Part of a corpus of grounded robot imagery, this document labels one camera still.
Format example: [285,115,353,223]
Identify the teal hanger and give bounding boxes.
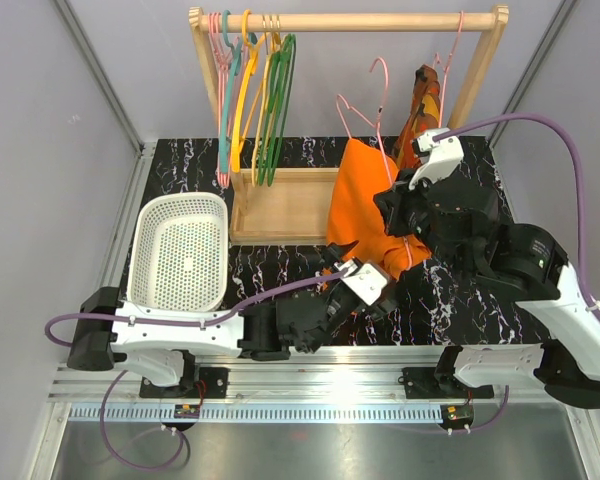
[219,10,243,176]

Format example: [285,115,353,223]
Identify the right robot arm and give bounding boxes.
[373,170,600,410]

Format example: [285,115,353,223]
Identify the aluminium mounting rail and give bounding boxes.
[47,344,576,426]

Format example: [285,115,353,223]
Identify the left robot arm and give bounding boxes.
[67,244,396,397]

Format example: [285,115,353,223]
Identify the pink wire hangers at left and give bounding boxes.
[208,12,231,189]

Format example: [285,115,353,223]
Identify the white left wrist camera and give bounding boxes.
[336,258,391,306]

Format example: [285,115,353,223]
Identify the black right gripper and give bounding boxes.
[375,165,466,275]

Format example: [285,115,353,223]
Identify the thick yellow hanger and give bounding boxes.
[230,9,261,173]

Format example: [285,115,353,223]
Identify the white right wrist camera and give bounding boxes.
[409,128,464,190]

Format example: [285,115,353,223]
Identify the green hanger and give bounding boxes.
[257,50,282,185]
[266,34,297,186]

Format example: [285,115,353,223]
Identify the camouflage orange trousers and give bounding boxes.
[391,64,441,169]

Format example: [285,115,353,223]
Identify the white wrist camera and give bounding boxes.
[409,128,464,190]
[336,258,391,306]

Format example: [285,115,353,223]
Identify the white perforated plastic basket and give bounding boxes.
[126,192,229,312]

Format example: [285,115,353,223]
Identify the pink wire hanger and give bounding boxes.
[335,57,414,271]

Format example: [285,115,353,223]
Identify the wooden clothes rack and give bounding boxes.
[188,4,510,246]

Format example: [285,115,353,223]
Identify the pink hanger holding camouflage trousers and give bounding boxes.
[432,10,465,128]

